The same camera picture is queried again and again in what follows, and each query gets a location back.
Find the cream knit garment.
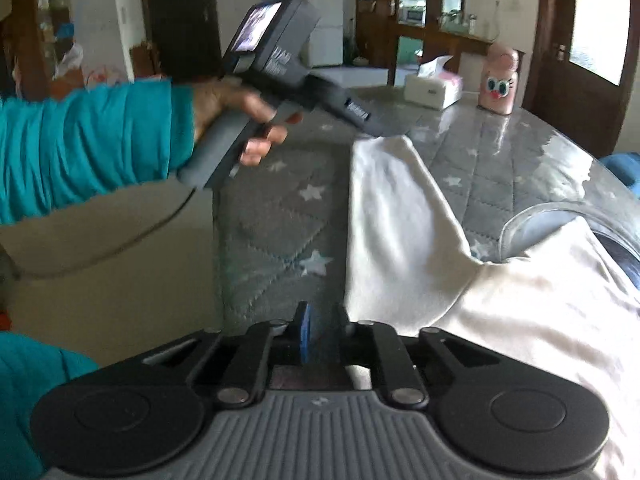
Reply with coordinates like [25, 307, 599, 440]
[345, 136, 639, 479]

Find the teal jacket left forearm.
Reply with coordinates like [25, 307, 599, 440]
[0, 80, 194, 226]

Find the person left hand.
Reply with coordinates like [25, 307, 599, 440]
[191, 79, 303, 166]

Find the white refrigerator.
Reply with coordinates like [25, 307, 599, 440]
[307, 0, 344, 67]

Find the grey star quilted table cover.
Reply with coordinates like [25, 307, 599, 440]
[214, 87, 639, 333]

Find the dark wooden display cabinet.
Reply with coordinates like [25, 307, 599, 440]
[348, 0, 533, 77]

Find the white tissue box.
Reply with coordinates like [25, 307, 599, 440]
[404, 55, 463, 110]

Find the glass lazy susan turntable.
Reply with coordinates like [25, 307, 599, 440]
[498, 202, 639, 288]

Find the pink cartoon face bottle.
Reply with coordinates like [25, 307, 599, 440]
[478, 42, 520, 116]

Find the teal jacket torso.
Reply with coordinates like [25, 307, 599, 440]
[0, 332, 99, 479]

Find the dark wooden door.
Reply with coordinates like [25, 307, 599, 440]
[523, 0, 639, 158]

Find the blue sofa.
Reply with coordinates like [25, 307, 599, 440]
[600, 153, 640, 188]

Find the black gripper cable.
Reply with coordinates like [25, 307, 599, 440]
[0, 186, 202, 281]

